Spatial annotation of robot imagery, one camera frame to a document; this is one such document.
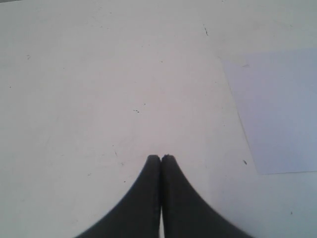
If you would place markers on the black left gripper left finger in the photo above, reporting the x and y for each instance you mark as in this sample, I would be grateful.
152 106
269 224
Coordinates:
137 214

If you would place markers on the white sheet of paper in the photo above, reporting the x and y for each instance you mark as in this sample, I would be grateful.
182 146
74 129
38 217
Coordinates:
276 98

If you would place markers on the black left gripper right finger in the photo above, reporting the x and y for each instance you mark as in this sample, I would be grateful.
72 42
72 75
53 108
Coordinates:
184 213

